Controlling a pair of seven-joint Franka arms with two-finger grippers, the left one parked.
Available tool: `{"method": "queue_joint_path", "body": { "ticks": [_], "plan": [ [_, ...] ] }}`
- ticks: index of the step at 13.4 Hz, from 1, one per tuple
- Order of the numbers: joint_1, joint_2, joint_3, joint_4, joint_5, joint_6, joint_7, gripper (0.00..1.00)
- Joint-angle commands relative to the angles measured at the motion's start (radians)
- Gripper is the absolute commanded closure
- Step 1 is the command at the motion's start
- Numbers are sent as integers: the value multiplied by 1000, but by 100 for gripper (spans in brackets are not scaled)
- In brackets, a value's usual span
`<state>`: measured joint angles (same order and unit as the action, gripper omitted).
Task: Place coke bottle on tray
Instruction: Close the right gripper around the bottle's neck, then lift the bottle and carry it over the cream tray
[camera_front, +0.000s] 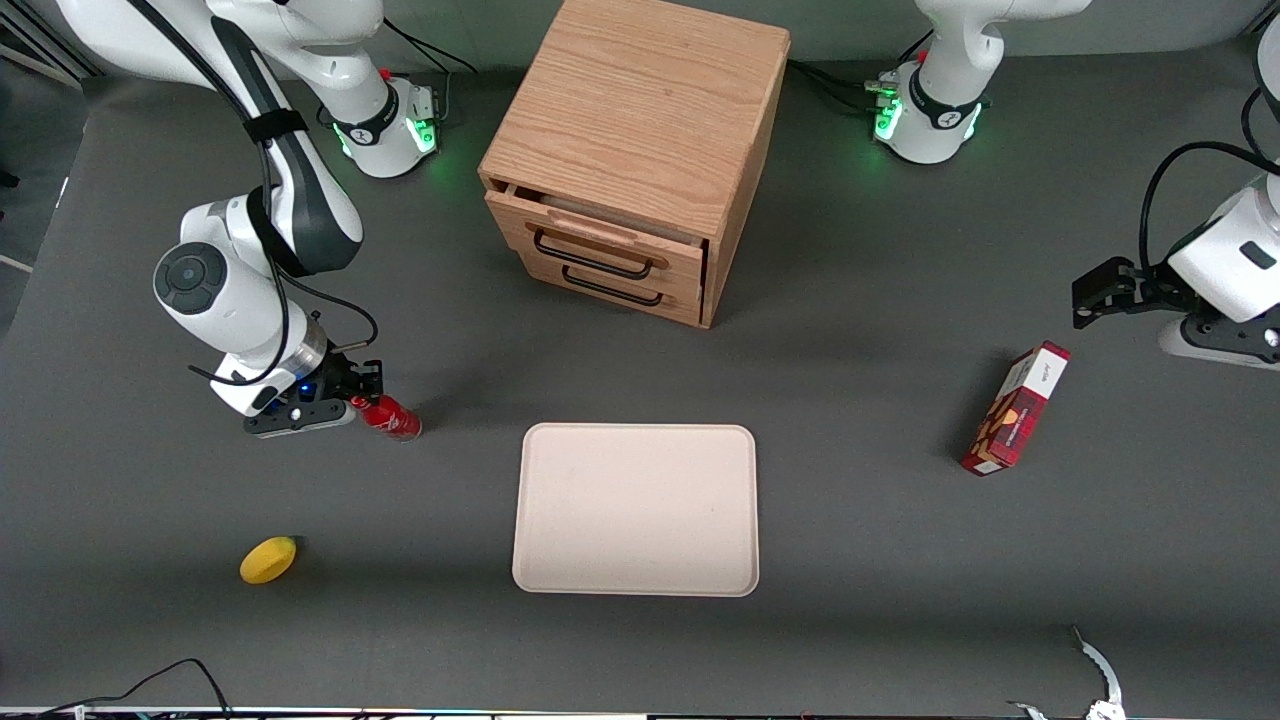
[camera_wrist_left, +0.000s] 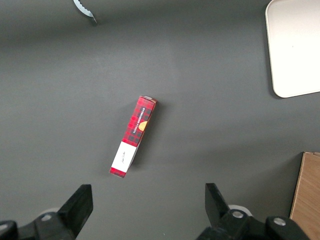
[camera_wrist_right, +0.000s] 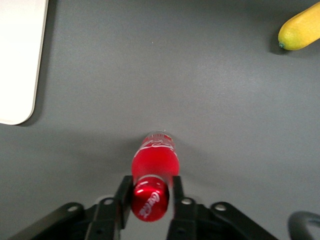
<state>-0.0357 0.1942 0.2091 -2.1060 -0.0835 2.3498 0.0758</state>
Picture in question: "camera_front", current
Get white curved plastic strip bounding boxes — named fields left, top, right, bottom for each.
left=1008, top=626, right=1128, bottom=720

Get black cables at right arm base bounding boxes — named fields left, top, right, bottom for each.
left=380, top=15, right=479, bottom=127

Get black cables at left arm base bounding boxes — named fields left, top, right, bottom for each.
left=787, top=30, right=901, bottom=117

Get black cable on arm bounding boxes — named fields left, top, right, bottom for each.
left=125, top=0, right=381, bottom=387
left=1140, top=88, right=1280, bottom=273

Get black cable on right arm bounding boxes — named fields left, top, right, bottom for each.
left=125, top=0, right=381, bottom=387

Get black metal drawer handle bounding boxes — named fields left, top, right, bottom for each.
left=532, top=228, right=657, bottom=282
left=561, top=265, right=667, bottom=308

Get wooden drawer cabinet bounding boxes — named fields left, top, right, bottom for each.
left=478, top=0, right=792, bottom=330

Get grey metal frame rail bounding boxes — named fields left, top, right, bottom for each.
left=0, top=0, right=96, bottom=91

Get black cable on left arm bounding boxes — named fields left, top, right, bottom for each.
left=1140, top=88, right=1280, bottom=273

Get red cookie box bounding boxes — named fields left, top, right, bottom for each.
left=960, top=341, right=1072, bottom=477

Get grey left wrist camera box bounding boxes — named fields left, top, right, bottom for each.
left=1158, top=314, right=1280, bottom=373

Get thin black cable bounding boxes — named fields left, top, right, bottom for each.
left=35, top=657, right=233, bottom=717

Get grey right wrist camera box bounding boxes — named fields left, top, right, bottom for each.
left=244, top=400, right=357, bottom=439

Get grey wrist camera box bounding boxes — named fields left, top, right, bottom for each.
left=244, top=400, right=357, bottom=439
left=1158, top=314, right=1280, bottom=373

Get black cables at arm base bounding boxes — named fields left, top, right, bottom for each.
left=380, top=15, right=479, bottom=127
left=787, top=30, right=901, bottom=117

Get red soda can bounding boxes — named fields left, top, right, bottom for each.
left=350, top=394, right=423, bottom=442

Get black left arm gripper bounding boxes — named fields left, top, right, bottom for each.
left=1072, top=257, right=1198, bottom=330

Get cream rectangular tray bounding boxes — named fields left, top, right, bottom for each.
left=512, top=423, right=760, bottom=598

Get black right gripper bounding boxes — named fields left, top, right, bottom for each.
left=262, top=358, right=386, bottom=414

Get yellow lemon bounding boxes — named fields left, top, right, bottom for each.
left=239, top=536, right=298, bottom=585

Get wooden drawer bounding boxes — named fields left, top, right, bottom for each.
left=485, top=185, right=709, bottom=283
left=518, top=250, right=707, bottom=328

